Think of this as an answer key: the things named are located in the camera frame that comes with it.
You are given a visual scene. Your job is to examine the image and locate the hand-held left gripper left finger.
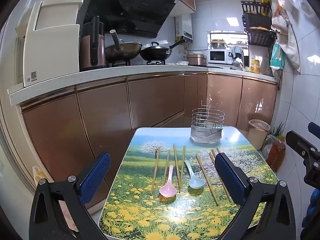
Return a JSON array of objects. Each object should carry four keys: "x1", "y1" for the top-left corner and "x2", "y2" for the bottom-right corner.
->
[{"x1": 29, "y1": 151, "x2": 111, "y2": 240}]

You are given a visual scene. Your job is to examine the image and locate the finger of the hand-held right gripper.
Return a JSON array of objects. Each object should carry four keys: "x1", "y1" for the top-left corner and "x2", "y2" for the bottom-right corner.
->
[
  {"x1": 308, "y1": 122, "x2": 320, "y2": 138},
  {"x1": 286, "y1": 130, "x2": 320, "y2": 164}
]

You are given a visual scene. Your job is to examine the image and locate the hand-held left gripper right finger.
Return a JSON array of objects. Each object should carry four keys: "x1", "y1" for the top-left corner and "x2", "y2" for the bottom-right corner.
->
[{"x1": 214, "y1": 152, "x2": 297, "y2": 240}]

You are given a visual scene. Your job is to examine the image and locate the light blue plastic spoon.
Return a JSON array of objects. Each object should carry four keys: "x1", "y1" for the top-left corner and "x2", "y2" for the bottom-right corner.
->
[{"x1": 184, "y1": 159, "x2": 206, "y2": 189}]

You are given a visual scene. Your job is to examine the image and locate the wire utensil holder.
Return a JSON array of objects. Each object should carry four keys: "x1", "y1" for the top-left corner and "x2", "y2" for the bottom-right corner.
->
[{"x1": 190, "y1": 101, "x2": 223, "y2": 144}]

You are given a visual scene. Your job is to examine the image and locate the pink plastic spoon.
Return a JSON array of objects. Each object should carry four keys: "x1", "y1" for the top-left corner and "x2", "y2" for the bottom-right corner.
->
[{"x1": 159, "y1": 165, "x2": 177, "y2": 197}]

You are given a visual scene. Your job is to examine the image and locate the bag of green onions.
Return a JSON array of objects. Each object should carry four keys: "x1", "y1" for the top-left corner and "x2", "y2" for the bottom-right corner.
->
[{"x1": 262, "y1": 122, "x2": 285, "y2": 153}]

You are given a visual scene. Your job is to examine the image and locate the amber oil bottle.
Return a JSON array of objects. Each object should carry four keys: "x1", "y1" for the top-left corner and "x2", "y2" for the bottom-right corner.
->
[{"x1": 265, "y1": 140, "x2": 286, "y2": 172}]

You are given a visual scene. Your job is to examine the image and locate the beige waste bin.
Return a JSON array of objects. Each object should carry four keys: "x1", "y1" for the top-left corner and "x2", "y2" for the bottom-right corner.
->
[{"x1": 247, "y1": 119, "x2": 271, "y2": 150}]

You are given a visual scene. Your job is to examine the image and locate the yellow white cloth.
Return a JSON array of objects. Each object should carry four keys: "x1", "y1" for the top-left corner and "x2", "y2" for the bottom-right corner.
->
[{"x1": 32, "y1": 166, "x2": 52, "y2": 183}]

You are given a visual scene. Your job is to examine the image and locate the copper lower kitchen cabinets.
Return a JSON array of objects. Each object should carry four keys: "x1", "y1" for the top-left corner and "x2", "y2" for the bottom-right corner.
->
[{"x1": 20, "y1": 71, "x2": 278, "y2": 213}]

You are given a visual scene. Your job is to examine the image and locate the green tissue packet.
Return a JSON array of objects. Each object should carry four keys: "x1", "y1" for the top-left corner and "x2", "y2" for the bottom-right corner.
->
[{"x1": 269, "y1": 43, "x2": 285, "y2": 70}]

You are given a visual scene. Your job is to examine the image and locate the hanging white plastic bags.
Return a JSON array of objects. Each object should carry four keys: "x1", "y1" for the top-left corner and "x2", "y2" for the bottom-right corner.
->
[{"x1": 271, "y1": 0, "x2": 320, "y2": 74}]

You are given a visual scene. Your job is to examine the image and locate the yellow oil bottle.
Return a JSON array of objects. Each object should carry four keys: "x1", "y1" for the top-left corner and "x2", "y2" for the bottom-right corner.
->
[{"x1": 250, "y1": 57, "x2": 261, "y2": 73}]

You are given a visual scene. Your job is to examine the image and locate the white speckled countertop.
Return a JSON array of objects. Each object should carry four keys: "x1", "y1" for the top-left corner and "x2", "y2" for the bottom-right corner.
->
[{"x1": 7, "y1": 64, "x2": 278, "y2": 107}]

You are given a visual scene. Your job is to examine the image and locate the light blue towel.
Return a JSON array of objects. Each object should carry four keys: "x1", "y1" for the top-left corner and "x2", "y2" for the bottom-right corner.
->
[{"x1": 228, "y1": 45, "x2": 243, "y2": 58}]

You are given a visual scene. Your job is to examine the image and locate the white microwave oven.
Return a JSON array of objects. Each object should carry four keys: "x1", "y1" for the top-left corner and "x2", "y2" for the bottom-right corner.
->
[{"x1": 205, "y1": 49, "x2": 234, "y2": 65}]

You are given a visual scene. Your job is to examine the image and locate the copper rice cooker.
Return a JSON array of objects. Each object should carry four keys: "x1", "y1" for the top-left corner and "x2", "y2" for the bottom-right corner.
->
[{"x1": 186, "y1": 53, "x2": 207, "y2": 67}]

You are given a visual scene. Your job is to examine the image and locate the black dish rack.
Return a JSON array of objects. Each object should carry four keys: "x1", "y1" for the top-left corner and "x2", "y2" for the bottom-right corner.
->
[{"x1": 241, "y1": 0, "x2": 278, "y2": 47}]

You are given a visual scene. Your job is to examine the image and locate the copper electric kettle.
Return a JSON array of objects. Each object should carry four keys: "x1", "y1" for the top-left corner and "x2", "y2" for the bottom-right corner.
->
[{"x1": 79, "y1": 16, "x2": 107, "y2": 72}]

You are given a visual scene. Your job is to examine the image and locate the steel pot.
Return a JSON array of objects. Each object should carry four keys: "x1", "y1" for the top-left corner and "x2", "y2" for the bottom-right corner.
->
[{"x1": 211, "y1": 39, "x2": 227, "y2": 50}]

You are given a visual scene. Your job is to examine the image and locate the gas stove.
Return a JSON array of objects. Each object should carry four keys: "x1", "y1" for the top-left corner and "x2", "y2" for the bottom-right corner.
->
[{"x1": 107, "y1": 59, "x2": 167, "y2": 67}]

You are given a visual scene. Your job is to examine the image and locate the brass wok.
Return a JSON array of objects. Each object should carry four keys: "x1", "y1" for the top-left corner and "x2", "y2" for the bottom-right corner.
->
[{"x1": 104, "y1": 29, "x2": 143, "y2": 62}]

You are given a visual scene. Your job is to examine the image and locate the cream countertop appliance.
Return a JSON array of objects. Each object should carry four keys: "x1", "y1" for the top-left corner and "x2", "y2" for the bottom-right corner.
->
[{"x1": 15, "y1": 0, "x2": 84, "y2": 88}]

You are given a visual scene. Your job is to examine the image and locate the black wok with lid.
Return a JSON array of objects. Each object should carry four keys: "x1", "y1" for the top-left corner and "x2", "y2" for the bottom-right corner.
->
[{"x1": 139, "y1": 39, "x2": 187, "y2": 62}]

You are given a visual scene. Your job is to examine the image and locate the white water heater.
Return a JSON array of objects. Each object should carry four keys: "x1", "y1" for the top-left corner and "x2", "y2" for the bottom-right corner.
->
[{"x1": 175, "y1": 14, "x2": 193, "y2": 40}]

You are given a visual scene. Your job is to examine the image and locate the black range hood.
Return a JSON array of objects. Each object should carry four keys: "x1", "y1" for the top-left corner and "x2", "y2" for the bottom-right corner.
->
[{"x1": 76, "y1": 0, "x2": 178, "y2": 39}]

